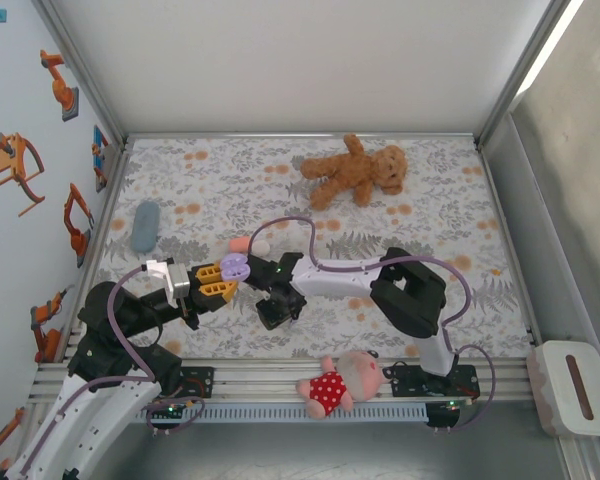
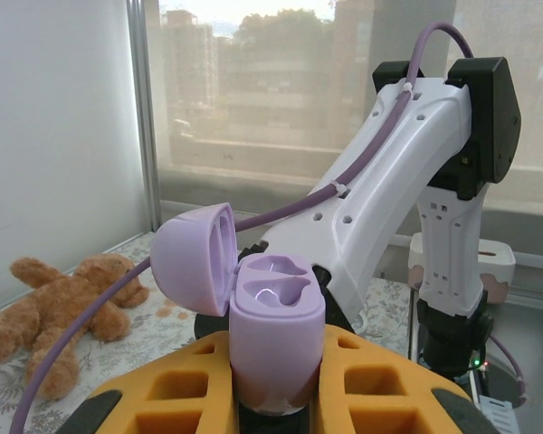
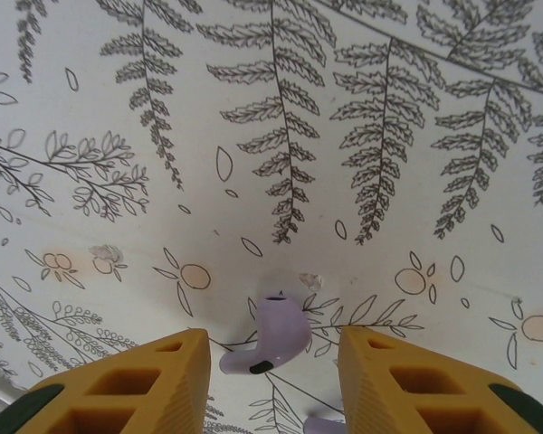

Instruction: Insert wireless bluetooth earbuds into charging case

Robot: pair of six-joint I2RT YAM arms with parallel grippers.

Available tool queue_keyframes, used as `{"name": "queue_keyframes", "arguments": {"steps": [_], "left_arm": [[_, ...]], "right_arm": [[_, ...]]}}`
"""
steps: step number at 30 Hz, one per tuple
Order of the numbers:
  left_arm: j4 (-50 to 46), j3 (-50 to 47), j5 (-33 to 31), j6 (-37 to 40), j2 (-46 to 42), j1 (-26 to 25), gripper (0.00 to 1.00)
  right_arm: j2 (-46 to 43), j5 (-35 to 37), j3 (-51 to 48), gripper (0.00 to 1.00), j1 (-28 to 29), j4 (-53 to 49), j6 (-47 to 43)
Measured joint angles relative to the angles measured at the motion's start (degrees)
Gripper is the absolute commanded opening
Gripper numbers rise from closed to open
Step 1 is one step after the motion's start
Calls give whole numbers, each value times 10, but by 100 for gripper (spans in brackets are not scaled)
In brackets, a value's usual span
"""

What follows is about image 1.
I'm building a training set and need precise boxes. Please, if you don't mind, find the purple earbud charging case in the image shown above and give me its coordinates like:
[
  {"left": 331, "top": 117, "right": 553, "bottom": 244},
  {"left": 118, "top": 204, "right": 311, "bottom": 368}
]
[{"left": 219, "top": 251, "right": 252, "bottom": 282}]

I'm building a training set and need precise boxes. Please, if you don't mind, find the blue-grey oblong case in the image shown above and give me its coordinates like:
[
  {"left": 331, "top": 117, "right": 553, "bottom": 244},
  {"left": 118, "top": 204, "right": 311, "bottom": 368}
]
[{"left": 129, "top": 199, "right": 162, "bottom": 255}]

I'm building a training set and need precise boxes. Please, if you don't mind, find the floral printed table mat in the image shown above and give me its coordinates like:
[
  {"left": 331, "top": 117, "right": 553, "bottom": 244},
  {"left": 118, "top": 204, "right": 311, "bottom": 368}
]
[{"left": 74, "top": 137, "right": 531, "bottom": 360}]

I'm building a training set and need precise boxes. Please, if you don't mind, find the black controller board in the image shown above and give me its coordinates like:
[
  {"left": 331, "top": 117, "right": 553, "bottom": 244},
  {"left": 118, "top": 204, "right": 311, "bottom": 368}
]
[
  {"left": 149, "top": 399, "right": 201, "bottom": 417},
  {"left": 426, "top": 399, "right": 464, "bottom": 429}
]

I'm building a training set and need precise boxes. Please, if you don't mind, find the pink plush red dotted dress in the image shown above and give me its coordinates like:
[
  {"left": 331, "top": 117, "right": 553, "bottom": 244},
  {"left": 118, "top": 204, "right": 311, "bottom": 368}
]
[{"left": 295, "top": 349, "right": 394, "bottom": 419}]

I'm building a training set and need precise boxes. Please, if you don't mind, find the brown teddy bear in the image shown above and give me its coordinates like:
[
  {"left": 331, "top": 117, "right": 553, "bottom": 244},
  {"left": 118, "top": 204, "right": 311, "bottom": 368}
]
[{"left": 299, "top": 132, "right": 409, "bottom": 211}]

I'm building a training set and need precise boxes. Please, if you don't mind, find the blue and orange sticker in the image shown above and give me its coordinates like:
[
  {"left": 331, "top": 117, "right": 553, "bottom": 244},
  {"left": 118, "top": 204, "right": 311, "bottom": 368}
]
[{"left": 90, "top": 124, "right": 112, "bottom": 194}]

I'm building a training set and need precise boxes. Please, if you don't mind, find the orange chair-shaped sticker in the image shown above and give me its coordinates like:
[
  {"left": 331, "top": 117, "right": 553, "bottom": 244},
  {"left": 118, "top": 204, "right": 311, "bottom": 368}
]
[{"left": 0, "top": 132, "right": 46, "bottom": 217}]

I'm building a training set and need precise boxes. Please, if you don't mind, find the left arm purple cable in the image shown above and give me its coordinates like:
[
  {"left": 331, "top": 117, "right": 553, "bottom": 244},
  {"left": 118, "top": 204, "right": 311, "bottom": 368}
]
[{"left": 17, "top": 264, "right": 204, "bottom": 476}]

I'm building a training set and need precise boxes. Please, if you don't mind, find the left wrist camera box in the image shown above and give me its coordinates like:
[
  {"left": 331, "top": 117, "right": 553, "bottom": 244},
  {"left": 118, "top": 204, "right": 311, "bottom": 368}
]
[{"left": 146, "top": 257, "right": 190, "bottom": 297}]

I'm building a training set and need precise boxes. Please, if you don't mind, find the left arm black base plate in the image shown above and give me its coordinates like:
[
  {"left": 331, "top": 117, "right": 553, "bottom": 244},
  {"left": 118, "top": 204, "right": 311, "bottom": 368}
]
[{"left": 178, "top": 366, "right": 216, "bottom": 400}]

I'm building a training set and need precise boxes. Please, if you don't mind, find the wide aluminium frame rail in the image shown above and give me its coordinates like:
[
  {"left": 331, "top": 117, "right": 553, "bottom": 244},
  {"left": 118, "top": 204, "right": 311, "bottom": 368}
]
[{"left": 29, "top": 357, "right": 536, "bottom": 404}]

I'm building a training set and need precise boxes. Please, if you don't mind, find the white slotted cable duct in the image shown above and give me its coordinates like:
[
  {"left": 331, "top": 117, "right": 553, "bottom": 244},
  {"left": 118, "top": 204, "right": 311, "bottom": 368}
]
[{"left": 112, "top": 403, "right": 429, "bottom": 424}]

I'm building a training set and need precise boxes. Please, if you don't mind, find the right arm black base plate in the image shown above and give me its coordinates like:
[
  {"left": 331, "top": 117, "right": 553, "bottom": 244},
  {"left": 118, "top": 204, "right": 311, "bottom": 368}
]
[{"left": 382, "top": 357, "right": 481, "bottom": 401}]

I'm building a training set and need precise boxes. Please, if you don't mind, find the aluminium frame post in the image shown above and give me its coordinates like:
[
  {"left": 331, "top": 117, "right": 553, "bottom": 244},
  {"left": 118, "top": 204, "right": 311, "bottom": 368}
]
[
  {"left": 474, "top": 0, "right": 581, "bottom": 151},
  {"left": 29, "top": 0, "right": 131, "bottom": 151}
]

